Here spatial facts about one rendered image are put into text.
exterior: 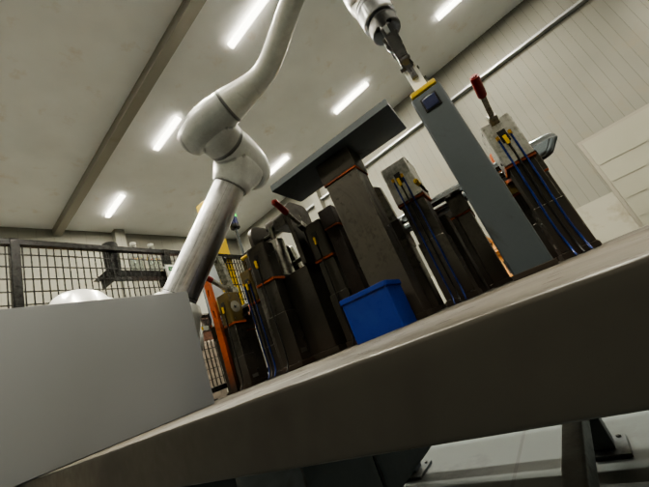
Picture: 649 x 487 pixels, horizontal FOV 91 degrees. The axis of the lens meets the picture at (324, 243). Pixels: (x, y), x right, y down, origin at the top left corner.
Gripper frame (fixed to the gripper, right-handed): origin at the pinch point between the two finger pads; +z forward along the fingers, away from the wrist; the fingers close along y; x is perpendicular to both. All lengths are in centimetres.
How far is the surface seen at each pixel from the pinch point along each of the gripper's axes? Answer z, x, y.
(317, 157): 5.0, 28.1, -6.9
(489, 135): 16.6, -7.6, 12.5
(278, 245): 12, 60, 10
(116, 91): -577, 469, 241
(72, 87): -577, 503, 179
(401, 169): 11.9, 14.2, 12.0
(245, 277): 16, 78, 11
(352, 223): 23.8, 28.1, -3.6
